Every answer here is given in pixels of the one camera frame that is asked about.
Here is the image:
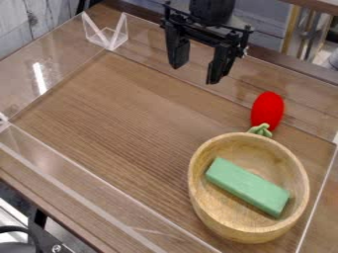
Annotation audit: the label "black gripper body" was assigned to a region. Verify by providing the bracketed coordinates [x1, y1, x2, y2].
[162, 0, 254, 49]

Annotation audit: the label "round wooden bowl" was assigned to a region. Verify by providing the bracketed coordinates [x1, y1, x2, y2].
[187, 132, 310, 244]

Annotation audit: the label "metal chair frame background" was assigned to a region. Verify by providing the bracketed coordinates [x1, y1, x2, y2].
[282, 4, 334, 62]

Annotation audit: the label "green rectangular block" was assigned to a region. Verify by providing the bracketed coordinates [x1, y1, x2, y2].
[205, 157, 290, 218]

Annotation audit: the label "black table leg bracket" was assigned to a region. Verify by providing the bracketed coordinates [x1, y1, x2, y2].
[0, 207, 75, 253]

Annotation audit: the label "red knitted fruit green stem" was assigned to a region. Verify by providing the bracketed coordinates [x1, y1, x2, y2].
[249, 91, 285, 137]

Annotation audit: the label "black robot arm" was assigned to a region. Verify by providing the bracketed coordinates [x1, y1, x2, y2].
[162, 0, 254, 84]

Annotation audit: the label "clear acrylic tray walls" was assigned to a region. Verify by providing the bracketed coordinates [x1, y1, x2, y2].
[0, 5, 338, 253]

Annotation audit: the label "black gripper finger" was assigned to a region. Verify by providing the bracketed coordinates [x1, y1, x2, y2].
[206, 43, 237, 84]
[166, 24, 190, 69]

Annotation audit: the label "clear acrylic corner bracket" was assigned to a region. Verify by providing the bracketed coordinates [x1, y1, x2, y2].
[80, 12, 128, 51]

